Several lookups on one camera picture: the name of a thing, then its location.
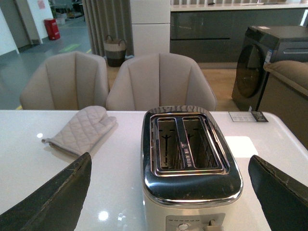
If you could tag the right beige chair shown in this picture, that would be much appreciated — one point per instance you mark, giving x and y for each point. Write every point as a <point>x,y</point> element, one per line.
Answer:
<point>160,79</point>

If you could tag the grey curtain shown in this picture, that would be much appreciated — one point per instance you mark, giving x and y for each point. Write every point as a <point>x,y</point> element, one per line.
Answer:
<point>108,17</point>

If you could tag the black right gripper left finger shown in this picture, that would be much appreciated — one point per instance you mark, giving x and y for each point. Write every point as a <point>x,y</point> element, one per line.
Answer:
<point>56,205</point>

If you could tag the printed label card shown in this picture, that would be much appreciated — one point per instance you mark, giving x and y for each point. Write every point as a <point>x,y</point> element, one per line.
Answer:
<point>253,116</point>

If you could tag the woven laundry basket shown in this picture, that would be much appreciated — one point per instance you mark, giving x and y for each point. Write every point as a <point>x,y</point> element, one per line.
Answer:
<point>115,50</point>

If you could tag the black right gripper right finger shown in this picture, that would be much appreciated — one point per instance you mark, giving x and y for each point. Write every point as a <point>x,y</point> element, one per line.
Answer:
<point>283,199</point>

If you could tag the beige chair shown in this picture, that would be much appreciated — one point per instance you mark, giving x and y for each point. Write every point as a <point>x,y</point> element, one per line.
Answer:
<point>160,79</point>
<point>68,81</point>

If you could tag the left beige chair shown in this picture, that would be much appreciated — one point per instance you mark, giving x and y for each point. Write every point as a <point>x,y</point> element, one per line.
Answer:
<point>68,81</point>

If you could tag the white chrome toaster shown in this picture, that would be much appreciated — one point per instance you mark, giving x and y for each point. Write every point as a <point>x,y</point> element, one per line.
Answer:
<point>190,179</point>

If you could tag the red box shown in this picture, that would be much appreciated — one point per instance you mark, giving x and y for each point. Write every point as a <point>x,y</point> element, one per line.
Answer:
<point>52,29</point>

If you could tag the white fridge column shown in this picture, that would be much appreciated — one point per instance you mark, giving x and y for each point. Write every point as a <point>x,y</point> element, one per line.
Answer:
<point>150,22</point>

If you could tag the grey kitchen cabinet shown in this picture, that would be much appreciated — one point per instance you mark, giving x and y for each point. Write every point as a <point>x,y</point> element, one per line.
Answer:
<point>217,36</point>

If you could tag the dark grey washing machine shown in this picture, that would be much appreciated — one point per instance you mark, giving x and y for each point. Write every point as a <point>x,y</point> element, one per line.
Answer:
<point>263,45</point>

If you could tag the grey quilted oven mitt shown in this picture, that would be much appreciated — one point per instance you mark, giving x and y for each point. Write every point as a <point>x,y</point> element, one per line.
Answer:
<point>83,131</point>

